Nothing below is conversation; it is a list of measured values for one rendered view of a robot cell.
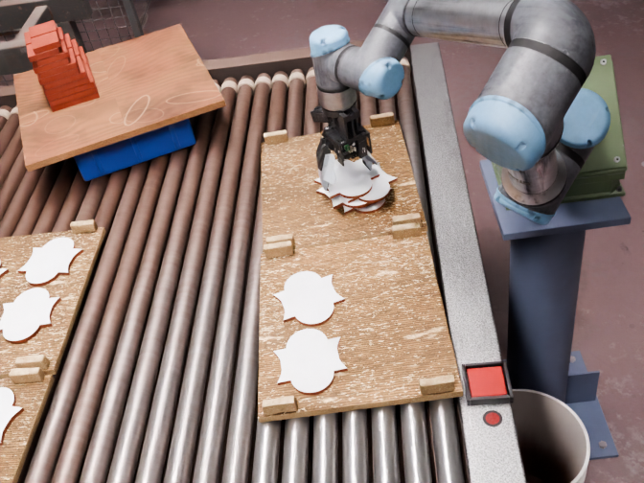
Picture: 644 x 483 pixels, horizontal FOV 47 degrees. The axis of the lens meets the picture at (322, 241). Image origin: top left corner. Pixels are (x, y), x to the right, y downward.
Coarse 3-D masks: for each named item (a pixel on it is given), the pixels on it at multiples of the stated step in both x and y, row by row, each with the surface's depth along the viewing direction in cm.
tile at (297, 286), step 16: (304, 272) 149; (288, 288) 147; (304, 288) 146; (320, 288) 145; (288, 304) 144; (304, 304) 143; (320, 304) 142; (288, 320) 141; (304, 320) 140; (320, 320) 139
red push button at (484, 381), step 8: (472, 368) 128; (480, 368) 128; (488, 368) 128; (496, 368) 127; (472, 376) 127; (480, 376) 127; (488, 376) 126; (496, 376) 126; (472, 384) 126; (480, 384) 125; (488, 384) 125; (496, 384) 125; (504, 384) 125; (472, 392) 125; (480, 392) 124; (488, 392) 124; (496, 392) 124; (504, 392) 124
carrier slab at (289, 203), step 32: (384, 128) 184; (288, 160) 180; (352, 160) 176; (384, 160) 174; (288, 192) 171; (416, 192) 164; (288, 224) 162; (320, 224) 161; (352, 224) 159; (384, 224) 158
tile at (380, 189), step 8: (376, 168) 166; (384, 176) 163; (392, 176) 162; (376, 184) 161; (384, 184) 161; (376, 192) 159; (384, 192) 159; (352, 200) 159; (360, 200) 159; (368, 200) 158; (376, 200) 158
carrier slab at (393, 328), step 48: (384, 240) 154; (336, 288) 146; (384, 288) 144; (432, 288) 142; (288, 336) 139; (336, 336) 137; (384, 336) 135; (432, 336) 134; (288, 384) 131; (336, 384) 129; (384, 384) 128
